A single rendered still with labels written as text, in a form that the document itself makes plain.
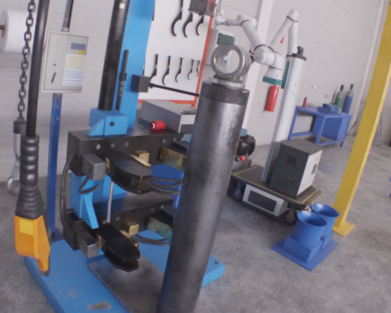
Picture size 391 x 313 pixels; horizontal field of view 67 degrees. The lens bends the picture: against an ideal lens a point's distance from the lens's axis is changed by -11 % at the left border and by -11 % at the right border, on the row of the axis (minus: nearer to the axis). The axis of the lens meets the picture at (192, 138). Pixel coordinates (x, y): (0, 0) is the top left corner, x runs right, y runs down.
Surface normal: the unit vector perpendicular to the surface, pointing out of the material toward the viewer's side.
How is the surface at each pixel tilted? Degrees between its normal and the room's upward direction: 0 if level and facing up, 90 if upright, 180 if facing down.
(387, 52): 90
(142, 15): 90
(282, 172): 90
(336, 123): 90
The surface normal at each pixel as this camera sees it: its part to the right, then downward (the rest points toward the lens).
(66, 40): 0.70, 0.32
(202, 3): -0.44, 0.16
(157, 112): -0.69, 0.06
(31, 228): 0.00, 0.27
